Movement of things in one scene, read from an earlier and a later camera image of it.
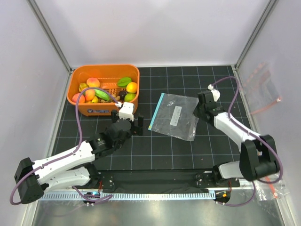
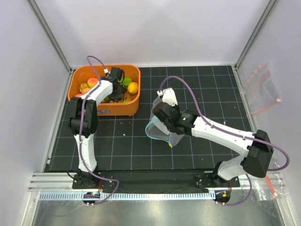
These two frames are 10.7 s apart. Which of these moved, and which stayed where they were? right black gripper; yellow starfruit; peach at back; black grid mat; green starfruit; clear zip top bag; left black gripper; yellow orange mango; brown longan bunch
Moved: right black gripper; clear zip top bag; left black gripper
Stayed: peach at back; brown longan bunch; green starfruit; yellow orange mango; yellow starfruit; black grid mat
